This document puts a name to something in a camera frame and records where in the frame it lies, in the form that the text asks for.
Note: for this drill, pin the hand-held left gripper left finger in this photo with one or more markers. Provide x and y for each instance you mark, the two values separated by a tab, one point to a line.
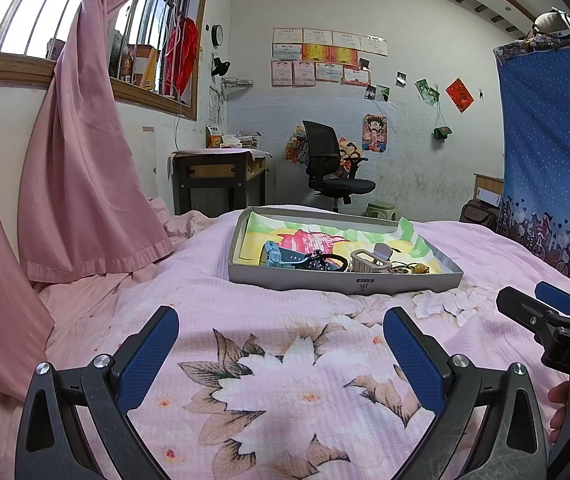
147	355

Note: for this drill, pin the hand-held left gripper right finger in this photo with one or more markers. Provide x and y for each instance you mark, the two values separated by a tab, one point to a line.
412	355

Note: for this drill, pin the grey shallow box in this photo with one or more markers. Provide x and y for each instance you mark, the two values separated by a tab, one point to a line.
315	282

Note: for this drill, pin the amber bead pendant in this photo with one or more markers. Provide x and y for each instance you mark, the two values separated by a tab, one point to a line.
419	269

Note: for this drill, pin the dark bag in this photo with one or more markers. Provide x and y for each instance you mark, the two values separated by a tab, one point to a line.
477	216

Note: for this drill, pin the grey hair claw clip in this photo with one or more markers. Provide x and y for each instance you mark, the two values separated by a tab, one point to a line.
365	260

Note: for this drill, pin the pink floral bed sheet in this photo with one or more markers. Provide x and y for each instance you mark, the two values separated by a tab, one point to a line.
265	385

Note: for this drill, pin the blue printed curtain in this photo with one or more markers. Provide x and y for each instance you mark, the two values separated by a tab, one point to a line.
540	160

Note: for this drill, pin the green plastic stool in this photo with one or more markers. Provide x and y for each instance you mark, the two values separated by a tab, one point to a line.
381	207

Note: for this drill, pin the blue smart watch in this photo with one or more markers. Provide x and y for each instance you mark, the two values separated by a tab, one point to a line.
275	255

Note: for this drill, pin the colourful painted paper liner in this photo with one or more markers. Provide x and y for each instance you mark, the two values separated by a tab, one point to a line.
285	237

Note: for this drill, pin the dark wooden desk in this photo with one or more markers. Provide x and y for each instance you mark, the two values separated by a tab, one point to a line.
205	172

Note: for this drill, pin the green hanging pouch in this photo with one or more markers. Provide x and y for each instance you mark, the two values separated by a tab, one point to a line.
442	133

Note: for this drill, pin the pink curtain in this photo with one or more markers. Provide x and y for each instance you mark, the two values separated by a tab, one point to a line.
80	160

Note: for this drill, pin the red paper square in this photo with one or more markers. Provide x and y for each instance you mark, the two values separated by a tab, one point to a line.
460	95

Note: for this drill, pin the orange carton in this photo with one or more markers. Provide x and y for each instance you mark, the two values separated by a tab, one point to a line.
213	136

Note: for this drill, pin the black office chair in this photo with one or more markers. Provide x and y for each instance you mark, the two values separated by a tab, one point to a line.
322	142

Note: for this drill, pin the stack of books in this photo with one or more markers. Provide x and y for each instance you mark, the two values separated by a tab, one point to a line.
240	141

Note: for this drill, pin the hanging paper sheets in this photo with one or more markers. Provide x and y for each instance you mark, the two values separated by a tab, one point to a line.
215	102

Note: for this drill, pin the red hanging cloth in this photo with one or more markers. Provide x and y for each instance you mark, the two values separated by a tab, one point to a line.
182	55

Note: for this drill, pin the cartoon figures wall poster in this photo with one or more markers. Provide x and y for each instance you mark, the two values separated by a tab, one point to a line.
350	150

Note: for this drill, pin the colourful patterned wall poster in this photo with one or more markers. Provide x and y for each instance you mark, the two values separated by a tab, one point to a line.
295	147

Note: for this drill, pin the group of small wall photos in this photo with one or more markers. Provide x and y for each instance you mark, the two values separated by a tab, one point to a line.
426	91

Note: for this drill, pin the wooden window frame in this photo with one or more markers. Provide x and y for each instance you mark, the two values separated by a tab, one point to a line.
10	70

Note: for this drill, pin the group of wall certificates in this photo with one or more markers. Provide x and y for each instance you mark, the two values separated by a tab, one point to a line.
315	52

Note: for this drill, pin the round wall clock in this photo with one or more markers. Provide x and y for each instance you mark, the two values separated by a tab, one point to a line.
217	35

